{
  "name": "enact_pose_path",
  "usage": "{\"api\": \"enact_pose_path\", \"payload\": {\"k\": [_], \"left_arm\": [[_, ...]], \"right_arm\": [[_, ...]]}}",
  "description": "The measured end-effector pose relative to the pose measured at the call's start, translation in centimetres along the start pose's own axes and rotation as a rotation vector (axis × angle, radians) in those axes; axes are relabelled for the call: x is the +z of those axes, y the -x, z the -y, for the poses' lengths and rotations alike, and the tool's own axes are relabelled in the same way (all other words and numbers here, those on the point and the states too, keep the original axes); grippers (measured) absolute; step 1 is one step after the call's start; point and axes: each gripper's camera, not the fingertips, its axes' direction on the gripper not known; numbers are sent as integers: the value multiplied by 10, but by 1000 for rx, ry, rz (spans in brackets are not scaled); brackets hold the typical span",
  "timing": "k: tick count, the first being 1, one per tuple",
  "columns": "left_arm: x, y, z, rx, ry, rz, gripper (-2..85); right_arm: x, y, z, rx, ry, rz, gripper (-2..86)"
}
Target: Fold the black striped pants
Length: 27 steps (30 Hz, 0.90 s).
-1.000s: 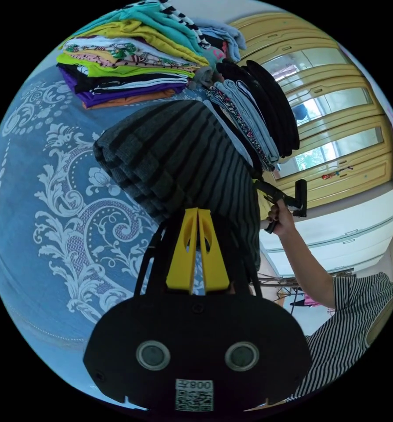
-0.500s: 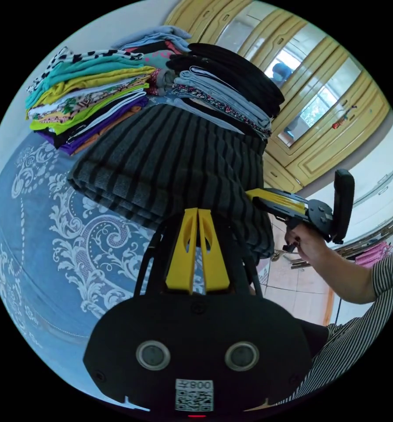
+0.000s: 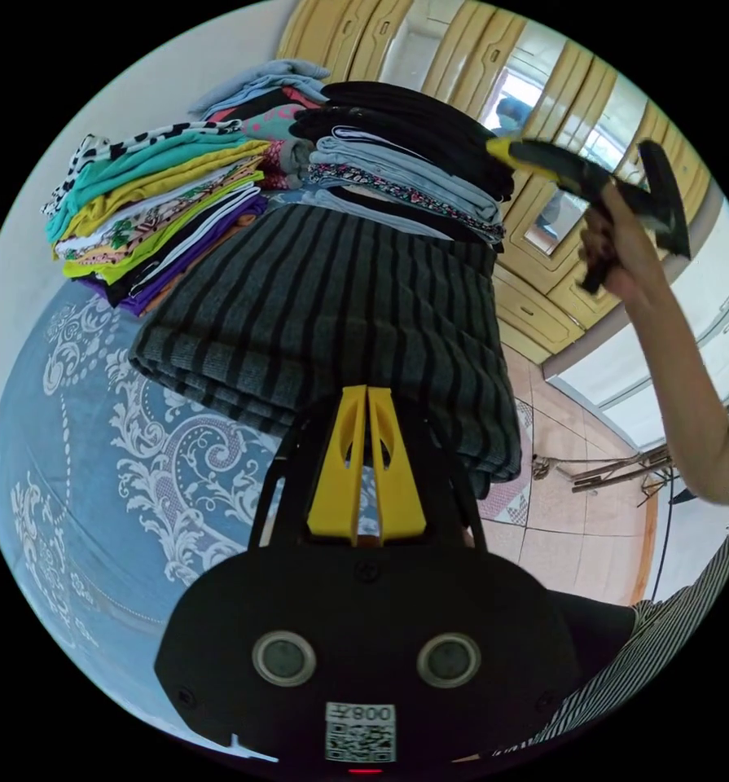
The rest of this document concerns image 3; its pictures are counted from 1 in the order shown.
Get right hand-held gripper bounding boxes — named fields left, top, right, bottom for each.
left=485, top=136, right=651, bottom=295

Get yellow cupboard with mirrors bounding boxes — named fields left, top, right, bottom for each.
left=275, top=0, right=729, bottom=367

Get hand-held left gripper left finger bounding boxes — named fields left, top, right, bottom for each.
left=307, top=385, right=367, bottom=546

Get person's body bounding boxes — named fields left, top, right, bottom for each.
left=461, top=393, right=729, bottom=762

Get pile of clothes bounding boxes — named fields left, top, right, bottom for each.
left=41, top=58, right=519, bottom=319

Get person's right hand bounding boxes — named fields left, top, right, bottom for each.
left=580, top=180, right=666, bottom=309

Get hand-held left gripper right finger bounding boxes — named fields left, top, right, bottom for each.
left=368, top=385, right=428, bottom=544

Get black striped pants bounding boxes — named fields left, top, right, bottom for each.
left=128, top=204, right=523, bottom=501

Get person's right forearm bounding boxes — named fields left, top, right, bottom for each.
left=621, top=271, right=729, bottom=508

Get bed with blue printed sheet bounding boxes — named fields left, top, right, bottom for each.
left=0, top=189, right=402, bottom=765

